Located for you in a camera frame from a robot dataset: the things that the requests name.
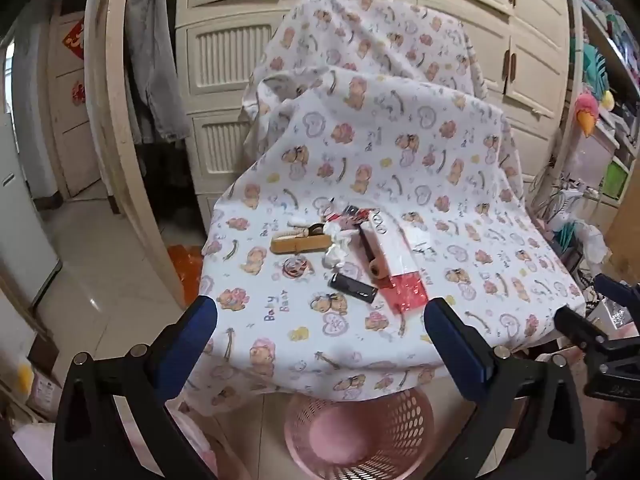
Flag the orange plastic bag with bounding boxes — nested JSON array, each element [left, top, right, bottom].
[[166, 244, 207, 307]]

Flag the pink plastic mesh basket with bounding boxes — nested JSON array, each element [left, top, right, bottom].
[[284, 385, 437, 480]]

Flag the green storage bin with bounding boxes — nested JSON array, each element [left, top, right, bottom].
[[601, 160, 629, 200]]

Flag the white long box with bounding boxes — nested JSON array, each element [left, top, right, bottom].
[[367, 212, 418, 281]]

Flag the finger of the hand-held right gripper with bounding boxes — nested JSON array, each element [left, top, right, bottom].
[[594, 274, 640, 312], [554, 305, 621, 362]]

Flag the grey denim jeans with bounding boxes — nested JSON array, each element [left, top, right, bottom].
[[124, 0, 192, 143]]

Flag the pink plush toy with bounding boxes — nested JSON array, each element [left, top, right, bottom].
[[574, 91, 601, 137]]

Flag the black rectangular case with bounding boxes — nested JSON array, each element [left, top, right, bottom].
[[327, 271, 377, 304]]

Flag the brown wooden board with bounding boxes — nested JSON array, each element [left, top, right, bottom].
[[604, 160, 640, 286]]

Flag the white shelf unit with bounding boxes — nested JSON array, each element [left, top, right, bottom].
[[565, 0, 640, 206]]

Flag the wooden clothespin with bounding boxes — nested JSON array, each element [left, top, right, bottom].
[[270, 232, 332, 256]]

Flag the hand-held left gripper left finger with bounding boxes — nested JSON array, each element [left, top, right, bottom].
[[52, 296, 221, 480]]

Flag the large red paper decoration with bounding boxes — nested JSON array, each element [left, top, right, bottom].
[[61, 19, 87, 60]]

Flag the cream inner room door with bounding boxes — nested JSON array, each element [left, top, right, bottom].
[[47, 7, 108, 198]]

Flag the white plastic bag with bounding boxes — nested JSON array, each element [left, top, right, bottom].
[[575, 219, 607, 267]]

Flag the bear print blanket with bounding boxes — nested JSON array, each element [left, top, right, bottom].
[[182, 0, 586, 416]]

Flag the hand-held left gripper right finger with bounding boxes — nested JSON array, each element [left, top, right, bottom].
[[424, 297, 587, 480]]

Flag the white fluffy towel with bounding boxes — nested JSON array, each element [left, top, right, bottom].
[[10, 422, 56, 480]]

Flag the shiny red packet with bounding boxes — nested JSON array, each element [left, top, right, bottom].
[[379, 272, 431, 317]]

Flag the white refrigerator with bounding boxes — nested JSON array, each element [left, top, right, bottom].
[[0, 105, 63, 306]]

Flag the cardboard box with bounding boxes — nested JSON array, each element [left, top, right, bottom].
[[25, 347, 68, 418]]

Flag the cream louvred wardrobe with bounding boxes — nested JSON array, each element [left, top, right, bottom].
[[175, 0, 571, 216]]

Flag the teal cloth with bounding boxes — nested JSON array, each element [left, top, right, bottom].
[[581, 42, 608, 88]]

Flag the pink storage box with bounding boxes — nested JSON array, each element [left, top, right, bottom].
[[567, 127, 617, 188]]

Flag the small red black sachet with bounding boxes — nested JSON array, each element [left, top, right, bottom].
[[322, 204, 371, 226]]

